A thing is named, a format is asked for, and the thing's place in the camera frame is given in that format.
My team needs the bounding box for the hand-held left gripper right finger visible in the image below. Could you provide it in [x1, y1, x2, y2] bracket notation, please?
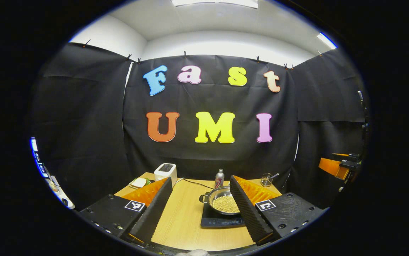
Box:
[228, 175, 325, 246]

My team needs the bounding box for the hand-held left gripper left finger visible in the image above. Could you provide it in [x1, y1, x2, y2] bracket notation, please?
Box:
[78, 177, 173, 246]

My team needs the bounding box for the black induction cooktop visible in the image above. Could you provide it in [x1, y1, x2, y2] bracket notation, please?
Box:
[200, 203, 246, 228]

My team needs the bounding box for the stainless steel pot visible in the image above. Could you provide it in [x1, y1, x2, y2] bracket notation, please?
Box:
[199, 186, 242, 216]

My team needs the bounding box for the pile of soybeans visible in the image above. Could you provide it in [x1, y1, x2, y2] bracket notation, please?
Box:
[211, 196, 241, 214]

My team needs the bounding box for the white toaster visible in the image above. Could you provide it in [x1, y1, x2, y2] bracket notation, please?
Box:
[154, 163, 178, 187]

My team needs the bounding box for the black backdrop cloth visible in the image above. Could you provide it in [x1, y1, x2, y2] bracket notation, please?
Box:
[30, 42, 368, 210]

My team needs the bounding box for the small ceiling light panel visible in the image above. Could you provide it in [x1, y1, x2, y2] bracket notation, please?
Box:
[316, 32, 337, 49]

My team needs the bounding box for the large ceiling light panel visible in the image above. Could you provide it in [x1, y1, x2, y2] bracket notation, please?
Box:
[172, 0, 259, 9]

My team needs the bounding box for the black power cable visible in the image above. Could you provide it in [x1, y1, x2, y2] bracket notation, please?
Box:
[176, 178, 215, 190]

